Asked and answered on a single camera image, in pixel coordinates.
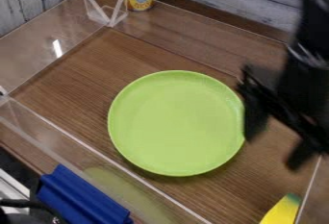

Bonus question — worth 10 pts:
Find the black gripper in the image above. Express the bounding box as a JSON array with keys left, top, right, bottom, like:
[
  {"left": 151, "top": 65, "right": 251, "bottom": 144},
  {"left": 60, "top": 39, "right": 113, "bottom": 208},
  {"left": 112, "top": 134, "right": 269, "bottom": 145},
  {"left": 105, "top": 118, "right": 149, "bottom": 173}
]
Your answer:
[{"left": 236, "top": 46, "right": 329, "bottom": 171}]

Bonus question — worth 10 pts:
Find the yellow green-tipped banana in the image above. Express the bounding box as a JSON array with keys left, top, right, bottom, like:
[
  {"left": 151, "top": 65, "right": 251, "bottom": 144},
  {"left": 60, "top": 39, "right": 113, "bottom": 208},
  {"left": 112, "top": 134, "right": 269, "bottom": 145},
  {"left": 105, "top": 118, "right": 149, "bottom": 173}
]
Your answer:
[{"left": 259, "top": 193, "right": 301, "bottom": 224}]

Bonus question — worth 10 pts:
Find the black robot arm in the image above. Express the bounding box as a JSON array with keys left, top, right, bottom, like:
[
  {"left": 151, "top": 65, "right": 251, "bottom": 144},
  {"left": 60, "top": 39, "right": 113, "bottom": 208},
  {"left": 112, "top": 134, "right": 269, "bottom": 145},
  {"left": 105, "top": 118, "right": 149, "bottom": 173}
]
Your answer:
[{"left": 236, "top": 0, "right": 329, "bottom": 171}]

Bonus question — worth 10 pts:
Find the green round plate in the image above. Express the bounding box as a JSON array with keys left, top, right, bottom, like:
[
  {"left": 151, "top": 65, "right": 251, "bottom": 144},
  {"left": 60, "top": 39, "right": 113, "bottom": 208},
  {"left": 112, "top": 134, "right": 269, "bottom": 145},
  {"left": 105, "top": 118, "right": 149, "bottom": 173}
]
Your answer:
[{"left": 107, "top": 70, "right": 244, "bottom": 177}]

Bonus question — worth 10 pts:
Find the blue plastic clamp block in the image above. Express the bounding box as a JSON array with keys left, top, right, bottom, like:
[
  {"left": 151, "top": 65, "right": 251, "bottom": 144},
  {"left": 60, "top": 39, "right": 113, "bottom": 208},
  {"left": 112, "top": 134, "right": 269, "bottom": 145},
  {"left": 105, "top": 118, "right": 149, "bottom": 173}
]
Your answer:
[{"left": 36, "top": 164, "right": 133, "bottom": 224}]

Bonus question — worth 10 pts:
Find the clear acrylic tray wall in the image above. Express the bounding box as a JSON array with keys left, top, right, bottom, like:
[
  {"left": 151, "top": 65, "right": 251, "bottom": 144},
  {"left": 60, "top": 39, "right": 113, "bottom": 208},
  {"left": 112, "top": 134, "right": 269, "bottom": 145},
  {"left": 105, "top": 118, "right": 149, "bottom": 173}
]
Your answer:
[{"left": 0, "top": 87, "right": 211, "bottom": 224}]

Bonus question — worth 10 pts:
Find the clear acrylic corner bracket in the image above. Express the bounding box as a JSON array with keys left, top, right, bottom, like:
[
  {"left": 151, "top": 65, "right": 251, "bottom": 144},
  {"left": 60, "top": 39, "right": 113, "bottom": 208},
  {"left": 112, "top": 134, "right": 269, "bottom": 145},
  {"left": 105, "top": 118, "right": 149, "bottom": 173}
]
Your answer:
[{"left": 83, "top": 0, "right": 128, "bottom": 28}]

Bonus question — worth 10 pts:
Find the black cable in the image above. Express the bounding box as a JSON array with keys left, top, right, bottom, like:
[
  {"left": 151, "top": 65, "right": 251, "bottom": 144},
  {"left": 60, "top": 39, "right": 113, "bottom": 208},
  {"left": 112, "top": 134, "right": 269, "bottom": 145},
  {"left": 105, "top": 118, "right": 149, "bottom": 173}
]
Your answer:
[{"left": 0, "top": 198, "right": 56, "bottom": 224}]

